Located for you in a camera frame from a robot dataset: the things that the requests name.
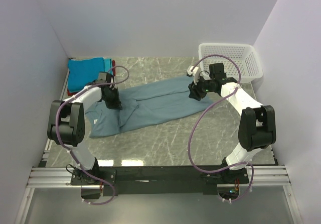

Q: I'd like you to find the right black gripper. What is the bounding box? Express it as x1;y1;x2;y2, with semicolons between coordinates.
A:
189;74;215;102

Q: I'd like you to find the grey-blue t-shirt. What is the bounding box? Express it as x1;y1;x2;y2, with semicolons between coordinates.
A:
86;76;213;138

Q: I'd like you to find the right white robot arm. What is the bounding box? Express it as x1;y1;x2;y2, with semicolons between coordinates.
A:
187;63;276;183

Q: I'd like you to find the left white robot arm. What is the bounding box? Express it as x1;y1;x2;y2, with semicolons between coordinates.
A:
47;72;122;185

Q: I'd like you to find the folded teal t-shirt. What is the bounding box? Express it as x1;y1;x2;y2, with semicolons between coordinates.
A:
103;58;113;72

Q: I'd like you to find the folded dark red t-shirt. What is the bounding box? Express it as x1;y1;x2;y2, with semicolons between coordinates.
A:
67;60;116;97

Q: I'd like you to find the white plastic basket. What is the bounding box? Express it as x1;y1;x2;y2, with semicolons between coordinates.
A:
198;43;263;83

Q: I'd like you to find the black base beam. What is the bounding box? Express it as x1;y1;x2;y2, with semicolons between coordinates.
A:
70;165;251;196

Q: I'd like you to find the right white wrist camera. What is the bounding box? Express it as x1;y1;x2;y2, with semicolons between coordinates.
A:
187;65;201;84

